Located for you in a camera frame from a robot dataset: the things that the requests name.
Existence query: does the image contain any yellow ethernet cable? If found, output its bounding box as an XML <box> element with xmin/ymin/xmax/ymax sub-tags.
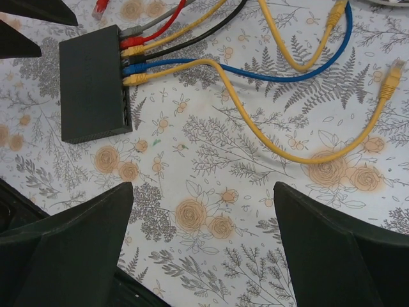
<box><xmin>122</xmin><ymin>58</ymin><xmax>403</xmax><ymax>165</ymax></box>
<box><xmin>123</xmin><ymin>0</ymin><xmax>348</xmax><ymax>72</ymax></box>

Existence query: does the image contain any blue ethernet cable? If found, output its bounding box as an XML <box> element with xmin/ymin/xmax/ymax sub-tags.
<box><xmin>122</xmin><ymin>0</ymin><xmax>353</xmax><ymax>84</ymax></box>

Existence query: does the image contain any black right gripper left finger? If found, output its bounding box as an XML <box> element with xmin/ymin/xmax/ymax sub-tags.
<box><xmin>1</xmin><ymin>183</ymin><xmax>134</xmax><ymax>306</ymax></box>

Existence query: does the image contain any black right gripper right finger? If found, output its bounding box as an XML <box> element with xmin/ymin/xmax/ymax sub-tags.
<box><xmin>274</xmin><ymin>182</ymin><xmax>408</xmax><ymax>306</ymax></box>

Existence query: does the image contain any floral tablecloth mat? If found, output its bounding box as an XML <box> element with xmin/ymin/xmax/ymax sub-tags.
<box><xmin>1</xmin><ymin>1</ymin><xmax>408</xmax><ymax>306</ymax></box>

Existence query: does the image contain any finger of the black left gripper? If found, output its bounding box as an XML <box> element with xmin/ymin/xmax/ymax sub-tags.
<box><xmin>0</xmin><ymin>0</ymin><xmax>78</xmax><ymax>26</ymax></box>
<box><xmin>0</xmin><ymin>20</ymin><xmax>42</xmax><ymax>59</ymax></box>

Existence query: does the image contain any black ethernet cable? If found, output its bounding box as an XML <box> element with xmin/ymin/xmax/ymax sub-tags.
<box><xmin>122</xmin><ymin>0</ymin><xmax>249</xmax><ymax>66</ymax></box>

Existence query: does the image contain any black network switch box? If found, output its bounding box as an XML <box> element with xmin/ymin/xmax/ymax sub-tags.
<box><xmin>59</xmin><ymin>25</ymin><xmax>133</xmax><ymax>144</ymax></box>

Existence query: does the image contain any grey ethernet cable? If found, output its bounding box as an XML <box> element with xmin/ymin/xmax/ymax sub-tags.
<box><xmin>120</xmin><ymin>0</ymin><xmax>196</xmax><ymax>38</ymax></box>

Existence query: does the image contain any red ethernet cable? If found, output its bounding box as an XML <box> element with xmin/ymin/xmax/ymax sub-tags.
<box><xmin>91</xmin><ymin>0</ymin><xmax>190</xmax><ymax>50</ymax></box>

